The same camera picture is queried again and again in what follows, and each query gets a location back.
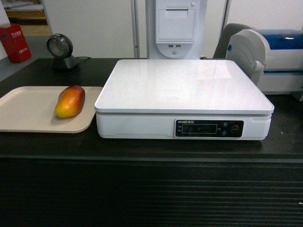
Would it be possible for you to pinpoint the white POS terminal stand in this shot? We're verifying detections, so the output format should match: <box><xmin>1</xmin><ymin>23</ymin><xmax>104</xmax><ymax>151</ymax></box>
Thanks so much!
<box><xmin>145</xmin><ymin>0</ymin><xmax>207</xmax><ymax>60</ymax></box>

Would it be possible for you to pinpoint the white blue label printer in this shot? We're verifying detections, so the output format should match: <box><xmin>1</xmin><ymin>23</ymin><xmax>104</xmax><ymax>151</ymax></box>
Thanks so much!
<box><xmin>225</xmin><ymin>29</ymin><xmax>303</xmax><ymax>95</ymax></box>

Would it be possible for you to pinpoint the black barcode scanner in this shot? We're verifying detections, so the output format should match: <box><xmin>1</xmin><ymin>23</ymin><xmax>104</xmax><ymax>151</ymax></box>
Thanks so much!
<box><xmin>46</xmin><ymin>34</ymin><xmax>79</xmax><ymax>71</ymax></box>

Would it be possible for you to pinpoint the dark red mango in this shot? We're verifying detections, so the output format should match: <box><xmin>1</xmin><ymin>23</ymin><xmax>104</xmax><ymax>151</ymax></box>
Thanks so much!
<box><xmin>54</xmin><ymin>86</ymin><xmax>86</xmax><ymax>118</ymax></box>

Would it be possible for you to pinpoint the white checkout scale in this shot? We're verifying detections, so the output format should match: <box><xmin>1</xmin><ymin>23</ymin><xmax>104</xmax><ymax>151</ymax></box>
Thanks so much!
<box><xmin>95</xmin><ymin>60</ymin><xmax>274</xmax><ymax>140</ymax></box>

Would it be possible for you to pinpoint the red fire extinguisher box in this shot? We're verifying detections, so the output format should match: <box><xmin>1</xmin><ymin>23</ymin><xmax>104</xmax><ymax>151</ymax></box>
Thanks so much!
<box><xmin>0</xmin><ymin>24</ymin><xmax>32</xmax><ymax>63</ymax></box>

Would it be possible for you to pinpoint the beige plastic tray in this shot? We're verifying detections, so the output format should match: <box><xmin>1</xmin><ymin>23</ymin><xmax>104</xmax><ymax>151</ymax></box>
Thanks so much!
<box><xmin>0</xmin><ymin>86</ymin><xmax>102</xmax><ymax>133</ymax></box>

